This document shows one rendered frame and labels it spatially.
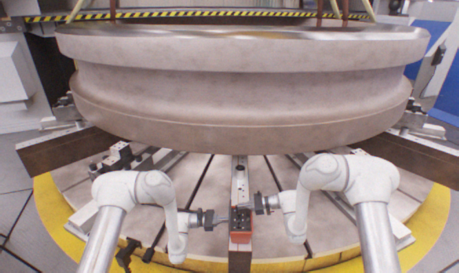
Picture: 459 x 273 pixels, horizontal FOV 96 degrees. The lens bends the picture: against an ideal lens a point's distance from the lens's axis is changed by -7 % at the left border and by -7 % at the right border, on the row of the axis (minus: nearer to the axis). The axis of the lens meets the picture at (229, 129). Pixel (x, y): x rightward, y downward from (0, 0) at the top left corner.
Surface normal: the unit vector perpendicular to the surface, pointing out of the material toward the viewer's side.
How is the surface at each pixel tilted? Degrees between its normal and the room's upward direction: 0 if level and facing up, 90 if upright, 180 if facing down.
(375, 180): 35
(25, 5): 90
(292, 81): 90
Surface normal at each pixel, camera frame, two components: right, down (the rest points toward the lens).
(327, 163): -0.22, -0.46
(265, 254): 0.00, -0.88
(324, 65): 0.19, 0.47
